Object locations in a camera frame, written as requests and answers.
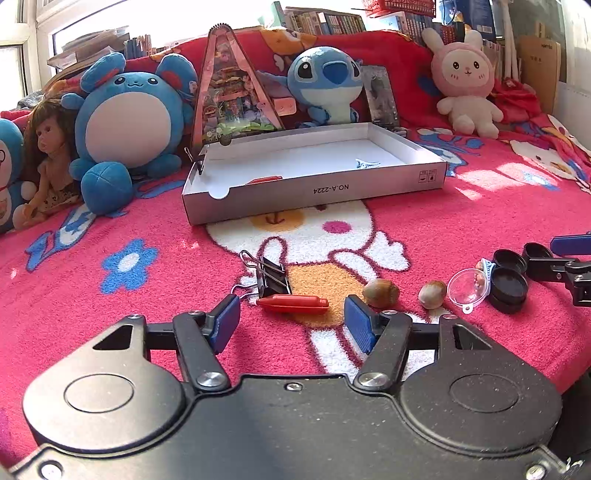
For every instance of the blue Stitch plush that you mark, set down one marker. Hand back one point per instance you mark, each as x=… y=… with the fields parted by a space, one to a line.
x=325 y=81

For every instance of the brown cardboard board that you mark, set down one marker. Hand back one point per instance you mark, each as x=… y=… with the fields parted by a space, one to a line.
x=541 y=59

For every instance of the black binder clip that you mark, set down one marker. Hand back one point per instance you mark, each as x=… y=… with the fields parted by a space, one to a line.
x=269 y=278

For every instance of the brown walnut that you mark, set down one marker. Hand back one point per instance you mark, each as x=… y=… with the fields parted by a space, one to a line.
x=381 y=293

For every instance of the blue paper bag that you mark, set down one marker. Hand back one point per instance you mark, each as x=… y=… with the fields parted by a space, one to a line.
x=474 y=14

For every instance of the stack of papers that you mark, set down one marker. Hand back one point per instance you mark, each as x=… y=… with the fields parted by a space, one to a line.
x=85 y=50

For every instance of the pink bunny plush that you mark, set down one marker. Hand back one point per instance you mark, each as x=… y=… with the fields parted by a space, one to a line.
x=466 y=77

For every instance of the blue hair clip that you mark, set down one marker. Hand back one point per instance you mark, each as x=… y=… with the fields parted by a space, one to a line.
x=360 y=164

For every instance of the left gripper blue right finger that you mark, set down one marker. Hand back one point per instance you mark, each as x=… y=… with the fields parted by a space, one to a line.
x=384 y=338

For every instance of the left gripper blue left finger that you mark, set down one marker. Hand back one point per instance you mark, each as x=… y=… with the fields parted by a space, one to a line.
x=200 y=336

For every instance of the white cardboard box tray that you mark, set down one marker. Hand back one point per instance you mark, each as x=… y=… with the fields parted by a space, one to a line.
x=318 y=166

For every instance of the row of books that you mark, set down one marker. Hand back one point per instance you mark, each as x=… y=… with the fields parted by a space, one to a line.
x=318 y=22

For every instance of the pale brown nut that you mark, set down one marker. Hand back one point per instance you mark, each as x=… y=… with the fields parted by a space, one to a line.
x=432 y=295

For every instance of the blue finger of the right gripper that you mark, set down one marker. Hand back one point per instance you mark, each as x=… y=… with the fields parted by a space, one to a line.
x=571 y=245

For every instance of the brown haired doll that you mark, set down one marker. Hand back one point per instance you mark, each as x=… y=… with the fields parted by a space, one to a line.
x=49 y=148

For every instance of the black smartphone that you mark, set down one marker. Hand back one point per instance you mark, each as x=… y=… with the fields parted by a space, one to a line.
x=380 y=97

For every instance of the black round lid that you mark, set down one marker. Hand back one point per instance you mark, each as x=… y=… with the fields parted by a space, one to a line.
x=508 y=290
x=539 y=261
x=508 y=259

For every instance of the clear plastic dome cap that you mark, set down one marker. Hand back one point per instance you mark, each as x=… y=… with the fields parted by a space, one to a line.
x=468 y=288

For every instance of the blue Doraemon plush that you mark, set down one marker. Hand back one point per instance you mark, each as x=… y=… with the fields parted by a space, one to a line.
x=15 y=193

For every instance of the binder clip on box edge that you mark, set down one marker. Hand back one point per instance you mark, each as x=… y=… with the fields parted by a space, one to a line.
x=197 y=158

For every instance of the round blue mouse plush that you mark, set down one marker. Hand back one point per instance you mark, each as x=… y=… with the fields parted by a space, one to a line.
x=128 y=124

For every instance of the pink triangular miniature house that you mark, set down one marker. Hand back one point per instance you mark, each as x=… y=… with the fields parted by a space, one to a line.
x=233 y=100

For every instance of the red plastic basket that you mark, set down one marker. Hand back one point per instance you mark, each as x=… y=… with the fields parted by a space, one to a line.
x=378 y=8

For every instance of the red cartoon blanket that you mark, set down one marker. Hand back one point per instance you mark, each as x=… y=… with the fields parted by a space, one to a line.
x=68 y=278

